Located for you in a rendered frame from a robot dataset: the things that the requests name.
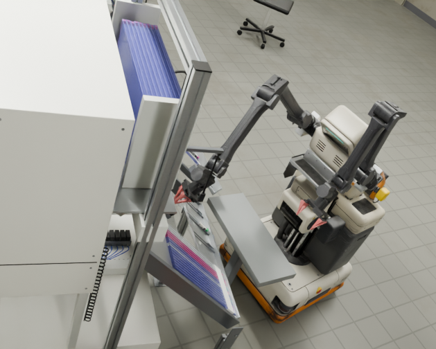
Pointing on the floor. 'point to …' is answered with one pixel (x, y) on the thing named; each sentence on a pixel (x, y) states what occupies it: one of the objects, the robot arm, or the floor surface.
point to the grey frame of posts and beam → (161, 197)
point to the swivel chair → (269, 18)
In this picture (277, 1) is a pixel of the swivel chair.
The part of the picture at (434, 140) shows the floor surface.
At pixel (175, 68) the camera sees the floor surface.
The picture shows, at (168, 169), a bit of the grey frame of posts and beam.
